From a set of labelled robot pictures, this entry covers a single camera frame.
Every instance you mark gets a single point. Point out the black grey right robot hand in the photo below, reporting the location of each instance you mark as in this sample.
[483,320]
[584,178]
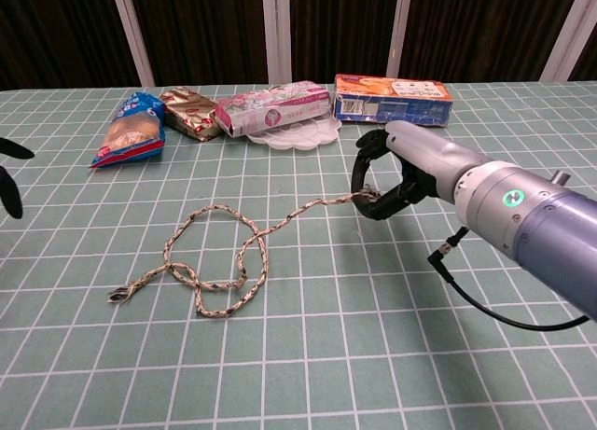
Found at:
[429,152]

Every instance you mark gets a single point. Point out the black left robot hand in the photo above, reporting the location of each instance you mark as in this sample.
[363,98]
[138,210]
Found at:
[10,187]

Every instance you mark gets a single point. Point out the purple silver right robot arm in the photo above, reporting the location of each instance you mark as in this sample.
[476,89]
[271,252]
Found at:
[536,215]

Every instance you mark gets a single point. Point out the orange blue cardboard box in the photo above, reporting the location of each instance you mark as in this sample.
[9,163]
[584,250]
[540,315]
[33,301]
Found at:
[396,101]

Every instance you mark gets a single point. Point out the white plastic flower-shaped tray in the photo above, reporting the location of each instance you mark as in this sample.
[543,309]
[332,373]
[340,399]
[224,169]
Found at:
[298,136]

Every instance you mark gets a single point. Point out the blue snack bag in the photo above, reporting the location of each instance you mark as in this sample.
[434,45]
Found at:
[132,131]

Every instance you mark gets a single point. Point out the pink white floral box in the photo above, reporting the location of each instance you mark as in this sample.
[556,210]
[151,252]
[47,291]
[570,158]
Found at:
[270,108]

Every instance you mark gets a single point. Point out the gold foil snack packet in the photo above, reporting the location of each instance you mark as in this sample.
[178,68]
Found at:
[191,114]

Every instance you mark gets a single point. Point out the green white grid tablecloth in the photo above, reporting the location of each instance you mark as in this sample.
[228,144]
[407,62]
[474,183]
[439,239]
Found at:
[326,355]

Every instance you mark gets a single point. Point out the white vertical post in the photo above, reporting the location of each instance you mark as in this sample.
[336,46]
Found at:
[276,31]
[132,31]
[399,29]
[566,33]

